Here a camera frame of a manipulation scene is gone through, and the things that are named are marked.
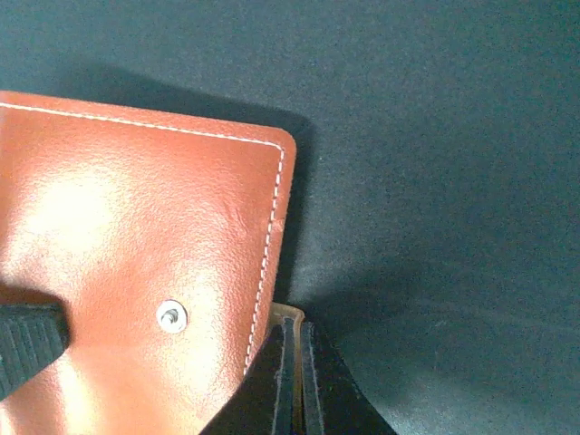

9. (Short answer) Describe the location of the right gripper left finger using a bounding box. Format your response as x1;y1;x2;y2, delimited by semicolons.
1;304;69;399

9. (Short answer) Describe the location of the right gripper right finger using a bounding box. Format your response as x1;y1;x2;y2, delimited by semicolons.
203;312;394;434

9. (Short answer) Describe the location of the brown leather card holder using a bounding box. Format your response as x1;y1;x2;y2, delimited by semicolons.
1;91;296;434

